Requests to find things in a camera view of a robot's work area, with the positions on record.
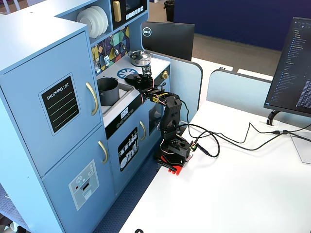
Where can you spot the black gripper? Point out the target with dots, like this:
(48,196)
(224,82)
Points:
(140,82)

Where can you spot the dark gray pot lid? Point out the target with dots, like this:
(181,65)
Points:
(131,78)

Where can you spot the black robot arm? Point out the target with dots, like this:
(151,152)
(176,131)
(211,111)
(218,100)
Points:
(171,109)

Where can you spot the steel pot lid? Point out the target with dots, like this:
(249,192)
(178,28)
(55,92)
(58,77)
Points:
(139,54)

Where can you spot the steel pot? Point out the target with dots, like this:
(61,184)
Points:
(139,61)

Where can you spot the gold stove knob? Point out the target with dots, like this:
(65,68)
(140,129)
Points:
(165,74)

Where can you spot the gray pot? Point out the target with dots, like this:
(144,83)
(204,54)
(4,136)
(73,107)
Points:
(108,93)

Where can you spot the tall light blue desk divider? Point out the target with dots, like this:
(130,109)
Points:
(187,85)

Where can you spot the black Dell monitor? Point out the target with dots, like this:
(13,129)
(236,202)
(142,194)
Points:
(170,40)

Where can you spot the white plate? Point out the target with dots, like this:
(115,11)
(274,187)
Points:
(97,16)
(105,20)
(83,21)

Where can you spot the black trash bin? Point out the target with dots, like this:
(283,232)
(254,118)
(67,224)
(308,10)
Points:
(169,11)

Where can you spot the green motor controller board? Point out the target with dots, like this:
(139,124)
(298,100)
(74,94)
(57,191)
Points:
(193,147)

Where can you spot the red and black table clamp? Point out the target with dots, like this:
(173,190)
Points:
(176,168)

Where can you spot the low light blue desk divider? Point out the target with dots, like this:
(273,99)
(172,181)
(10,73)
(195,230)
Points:
(238,94)

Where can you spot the light blue toy kitchen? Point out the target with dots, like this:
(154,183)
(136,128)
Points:
(48,48)

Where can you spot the black monitor showing text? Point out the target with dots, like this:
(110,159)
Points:
(291,68)

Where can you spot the small black object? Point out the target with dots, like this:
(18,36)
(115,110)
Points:
(139,231)

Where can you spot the gray monitor stand base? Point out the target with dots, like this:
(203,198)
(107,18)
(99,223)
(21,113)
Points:
(302,148)

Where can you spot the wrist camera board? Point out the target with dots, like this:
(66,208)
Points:
(147,70)

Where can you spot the black monitor mount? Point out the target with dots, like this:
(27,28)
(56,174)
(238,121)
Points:
(271,117)

